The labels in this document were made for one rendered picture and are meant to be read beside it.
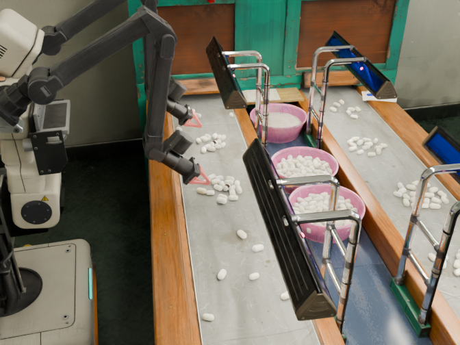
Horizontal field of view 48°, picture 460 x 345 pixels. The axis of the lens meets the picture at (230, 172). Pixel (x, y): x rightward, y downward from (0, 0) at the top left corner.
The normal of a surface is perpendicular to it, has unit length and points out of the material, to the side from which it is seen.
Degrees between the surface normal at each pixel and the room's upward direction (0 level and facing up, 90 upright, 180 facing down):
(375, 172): 0
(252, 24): 90
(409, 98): 88
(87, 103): 90
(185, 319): 0
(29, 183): 90
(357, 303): 0
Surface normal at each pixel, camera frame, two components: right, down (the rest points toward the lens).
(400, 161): 0.00, -0.85
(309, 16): 0.16, 0.53
